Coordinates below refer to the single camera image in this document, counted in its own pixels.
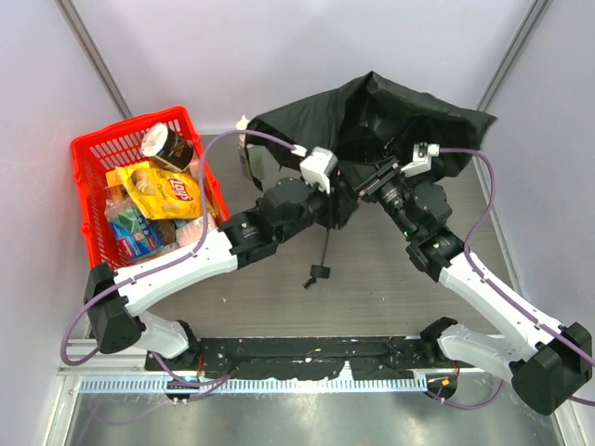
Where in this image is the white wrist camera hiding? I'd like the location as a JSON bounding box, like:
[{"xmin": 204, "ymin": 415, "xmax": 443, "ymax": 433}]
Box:
[
  {"xmin": 401, "ymin": 142, "xmax": 440, "ymax": 177},
  {"xmin": 291, "ymin": 145, "xmax": 337, "ymax": 195}
]

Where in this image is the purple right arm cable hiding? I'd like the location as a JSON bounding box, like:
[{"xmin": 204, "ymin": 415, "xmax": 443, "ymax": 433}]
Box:
[{"xmin": 439, "ymin": 147, "xmax": 595, "ymax": 361}]

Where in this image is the yellow Lay's chips bag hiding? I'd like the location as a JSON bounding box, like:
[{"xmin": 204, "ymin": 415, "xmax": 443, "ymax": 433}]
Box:
[{"xmin": 115, "ymin": 162, "xmax": 217, "ymax": 220}]

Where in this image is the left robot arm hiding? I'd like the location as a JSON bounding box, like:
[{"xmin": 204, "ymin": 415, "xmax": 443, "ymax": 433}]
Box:
[{"xmin": 85, "ymin": 177, "xmax": 358, "ymax": 369}]

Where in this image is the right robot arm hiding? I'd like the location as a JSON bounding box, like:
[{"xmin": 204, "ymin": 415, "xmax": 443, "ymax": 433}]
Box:
[{"xmin": 358, "ymin": 159, "xmax": 594, "ymax": 415}]

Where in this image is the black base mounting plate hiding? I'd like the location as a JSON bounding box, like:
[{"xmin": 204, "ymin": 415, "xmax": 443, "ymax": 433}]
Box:
[{"xmin": 165, "ymin": 336, "xmax": 455, "ymax": 381}]

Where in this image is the red plastic basket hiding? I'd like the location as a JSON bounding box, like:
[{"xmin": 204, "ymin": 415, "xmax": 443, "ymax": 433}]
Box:
[{"xmin": 72, "ymin": 106, "xmax": 230, "ymax": 269}]

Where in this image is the blue green snack packet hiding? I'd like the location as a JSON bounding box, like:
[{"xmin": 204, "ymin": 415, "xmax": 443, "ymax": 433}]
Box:
[{"xmin": 106, "ymin": 203, "xmax": 162, "ymax": 260}]

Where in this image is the pink wrapped package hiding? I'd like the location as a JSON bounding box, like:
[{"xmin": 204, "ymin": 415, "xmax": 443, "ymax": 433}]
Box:
[{"xmin": 176, "ymin": 214, "xmax": 218, "ymax": 247}]

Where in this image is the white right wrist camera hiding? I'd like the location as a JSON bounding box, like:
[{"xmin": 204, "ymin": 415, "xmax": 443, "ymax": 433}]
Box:
[{"xmin": 401, "ymin": 142, "xmax": 440, "ymax": 177}]

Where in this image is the black ice cream tub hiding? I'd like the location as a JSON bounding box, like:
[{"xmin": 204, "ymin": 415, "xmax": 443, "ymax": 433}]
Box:
[{"xmin": 140, "ymin": 123, "xmax": 194, "ymax": 172}]

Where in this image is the beige squeeze bottle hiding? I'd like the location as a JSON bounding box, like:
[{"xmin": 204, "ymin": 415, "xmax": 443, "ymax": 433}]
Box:
[{"xmin": 238, "ymin": 134, "xmax": 265, "ymax": 182}]

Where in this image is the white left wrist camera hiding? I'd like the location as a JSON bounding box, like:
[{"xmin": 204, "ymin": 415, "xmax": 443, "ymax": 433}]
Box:
[{"xmin": 291, "ymin": 145, "xmax": 337, "ymax": 195}]

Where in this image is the white slotted cable duct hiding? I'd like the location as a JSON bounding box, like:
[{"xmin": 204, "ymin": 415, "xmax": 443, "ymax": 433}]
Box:
[{"xmin": 79, "ymin": 374, "xmax": 428, "ymax": 395}]

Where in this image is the orange snack packet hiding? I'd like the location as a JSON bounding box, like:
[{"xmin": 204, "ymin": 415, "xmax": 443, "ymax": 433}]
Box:
[{"xmin": 105, "ymin": 169, "xmax": 123, "ymax": 188}]

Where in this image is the black folding umbrella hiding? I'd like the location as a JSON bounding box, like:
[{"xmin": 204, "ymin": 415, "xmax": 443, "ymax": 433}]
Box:
[{"xmin": 249, "ymin": 71, "xmax": 497, "ymax": 290}]

